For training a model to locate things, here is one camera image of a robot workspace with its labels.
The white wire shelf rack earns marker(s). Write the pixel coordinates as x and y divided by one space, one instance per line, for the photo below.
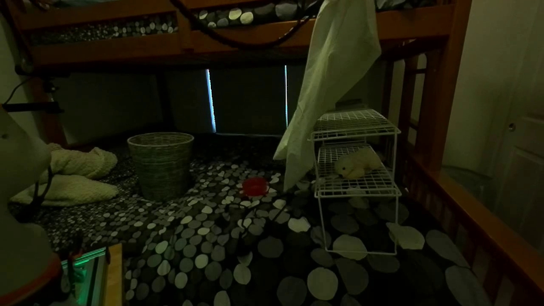
347 131

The white door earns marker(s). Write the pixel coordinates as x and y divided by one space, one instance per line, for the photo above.
520 168

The small red bowl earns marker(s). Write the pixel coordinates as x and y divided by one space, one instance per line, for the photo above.
253 187

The black spotted bed cover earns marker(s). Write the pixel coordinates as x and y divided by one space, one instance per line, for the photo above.
214 246

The woven wicker basket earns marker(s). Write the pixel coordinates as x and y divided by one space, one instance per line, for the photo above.
162 163

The white cloth towel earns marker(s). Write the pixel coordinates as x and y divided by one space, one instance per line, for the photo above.
342 49

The white plush toy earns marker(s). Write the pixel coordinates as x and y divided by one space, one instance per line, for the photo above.
357 165

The wooden bunk bed frame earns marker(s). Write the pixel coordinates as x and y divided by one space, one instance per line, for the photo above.
435 30

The white pillow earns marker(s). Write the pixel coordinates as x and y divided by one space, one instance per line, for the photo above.
73 176

